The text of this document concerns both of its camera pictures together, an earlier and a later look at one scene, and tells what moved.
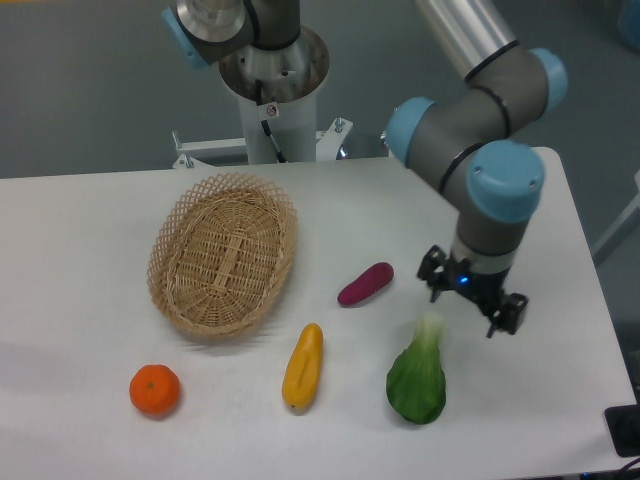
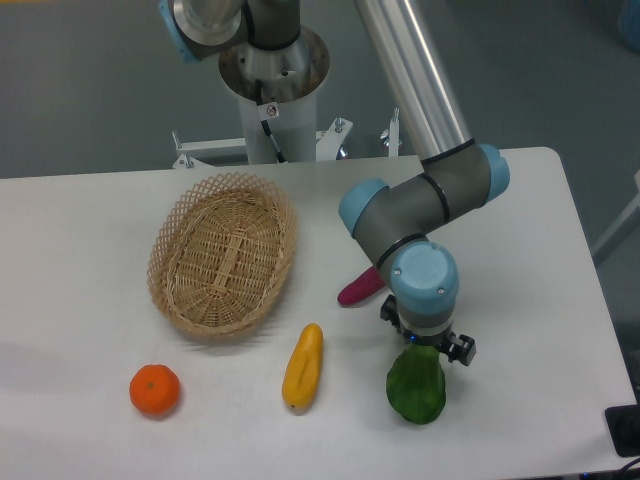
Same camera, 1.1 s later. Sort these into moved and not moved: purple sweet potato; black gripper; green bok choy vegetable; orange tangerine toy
Moved: black gripper
Not moved: purple sweet potato; orange tangerine toy; green bok choy vegetable
